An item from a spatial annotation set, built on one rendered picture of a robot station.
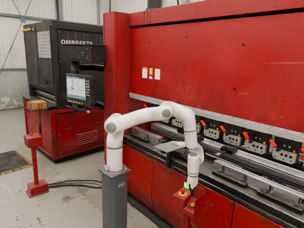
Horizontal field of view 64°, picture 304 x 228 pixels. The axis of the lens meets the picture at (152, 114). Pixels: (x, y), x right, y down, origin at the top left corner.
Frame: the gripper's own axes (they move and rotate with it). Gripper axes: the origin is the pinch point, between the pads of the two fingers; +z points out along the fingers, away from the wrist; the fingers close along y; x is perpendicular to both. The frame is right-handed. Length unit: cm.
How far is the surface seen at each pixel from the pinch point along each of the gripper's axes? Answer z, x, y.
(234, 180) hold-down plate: -2.9, 22.0, -28.3
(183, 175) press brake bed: 10.6, -25.9, -30.8
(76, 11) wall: -209, -706, -430
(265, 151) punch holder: -33, 41, -32
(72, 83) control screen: -65, -177, -25
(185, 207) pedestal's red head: 13.7, -4.1, 3.9
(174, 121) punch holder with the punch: -33, -48, -50
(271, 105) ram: -66, 41, -35
